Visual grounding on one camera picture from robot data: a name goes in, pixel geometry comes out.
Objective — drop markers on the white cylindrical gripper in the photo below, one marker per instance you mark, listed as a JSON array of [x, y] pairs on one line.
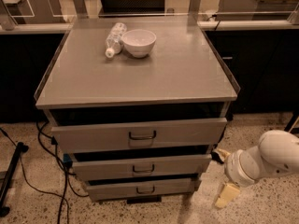
[[233, 167]]

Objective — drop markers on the grey drawer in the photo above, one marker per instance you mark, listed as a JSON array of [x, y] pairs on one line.
[[134, 135], [117, 169], [129, 190]]

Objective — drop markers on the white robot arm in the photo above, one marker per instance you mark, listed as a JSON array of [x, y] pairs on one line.
[[275, 155]]

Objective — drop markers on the grey drawer cabinet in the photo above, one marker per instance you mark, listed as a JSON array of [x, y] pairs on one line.
[[182, 78]]

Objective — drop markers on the black plug right of cabinet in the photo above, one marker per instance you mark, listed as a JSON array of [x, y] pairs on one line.
[[216, 157]]

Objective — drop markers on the wheeled cart base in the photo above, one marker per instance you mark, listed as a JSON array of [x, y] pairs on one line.
[[292, 124]]

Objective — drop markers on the white ceramic bowl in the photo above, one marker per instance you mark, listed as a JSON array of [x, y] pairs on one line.
[[139, 42]]

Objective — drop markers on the clear plastic water bottle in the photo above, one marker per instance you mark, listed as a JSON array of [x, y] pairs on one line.
[[113, 41]]

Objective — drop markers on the black mesh chair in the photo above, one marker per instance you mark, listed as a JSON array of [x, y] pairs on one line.
[[127, 8]]

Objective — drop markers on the black floor stand leg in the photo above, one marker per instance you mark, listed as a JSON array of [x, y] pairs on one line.
[[6, 181]]

